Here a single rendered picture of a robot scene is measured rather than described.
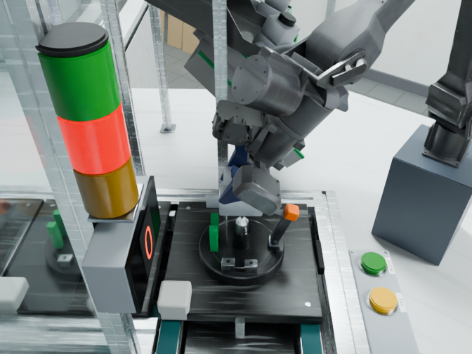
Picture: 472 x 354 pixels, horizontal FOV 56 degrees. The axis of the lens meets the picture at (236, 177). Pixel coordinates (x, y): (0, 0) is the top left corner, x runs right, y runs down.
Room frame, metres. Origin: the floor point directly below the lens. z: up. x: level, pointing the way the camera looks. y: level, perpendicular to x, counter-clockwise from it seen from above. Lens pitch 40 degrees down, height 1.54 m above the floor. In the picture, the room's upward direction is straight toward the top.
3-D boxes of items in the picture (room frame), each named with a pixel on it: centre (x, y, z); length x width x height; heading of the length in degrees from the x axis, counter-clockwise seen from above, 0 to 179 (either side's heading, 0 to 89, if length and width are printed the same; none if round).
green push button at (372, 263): (0.46, -0.22, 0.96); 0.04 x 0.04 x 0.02
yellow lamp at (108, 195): (0.30, 0.11, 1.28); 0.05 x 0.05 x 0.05
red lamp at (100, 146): (0.30, 0.11, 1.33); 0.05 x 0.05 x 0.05
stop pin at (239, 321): (0.36, -0.01, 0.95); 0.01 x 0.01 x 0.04; 88
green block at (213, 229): (0.47, 0.03, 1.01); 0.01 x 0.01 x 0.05; 88
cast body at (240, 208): (0.48, 0.00, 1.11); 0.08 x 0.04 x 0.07; 89
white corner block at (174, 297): (0.39, 0.09, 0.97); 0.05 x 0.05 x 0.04; 88
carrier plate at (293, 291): (0.48, -0.01, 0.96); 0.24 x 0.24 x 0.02; 88
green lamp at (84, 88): (0.30, 0.11, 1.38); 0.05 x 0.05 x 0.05
